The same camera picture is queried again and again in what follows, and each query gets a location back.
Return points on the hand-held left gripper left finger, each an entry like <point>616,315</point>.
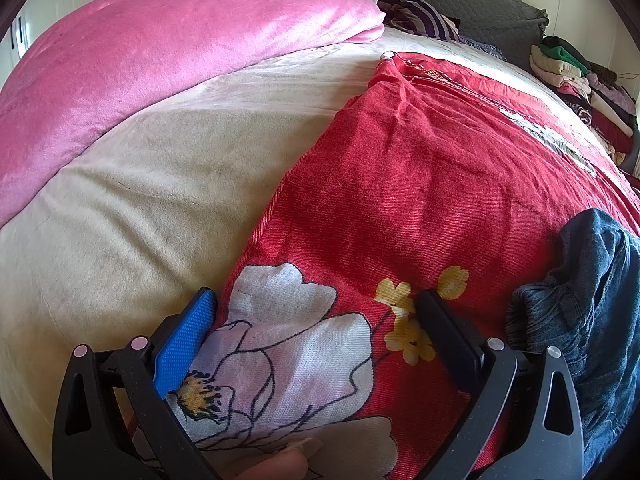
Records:
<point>185,340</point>

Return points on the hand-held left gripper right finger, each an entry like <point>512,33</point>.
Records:
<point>450,340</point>

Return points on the blue pants with lace trim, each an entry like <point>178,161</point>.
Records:
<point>590,300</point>

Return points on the person's left hand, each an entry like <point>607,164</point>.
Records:
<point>280,467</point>

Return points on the stack of folded clothes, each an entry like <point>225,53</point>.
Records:
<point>600,100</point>

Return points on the beige bed sheet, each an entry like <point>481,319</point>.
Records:
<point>150,200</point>

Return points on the red floral blanket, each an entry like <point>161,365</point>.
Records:
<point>425,185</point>

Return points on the grey patterned cloth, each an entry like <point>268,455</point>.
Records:
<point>482,46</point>

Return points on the grey padded headboard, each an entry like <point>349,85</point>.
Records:
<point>490,10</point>

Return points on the purple striped cloth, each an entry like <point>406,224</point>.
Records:
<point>415,12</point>

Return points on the pink quilt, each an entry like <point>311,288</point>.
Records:
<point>175,50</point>

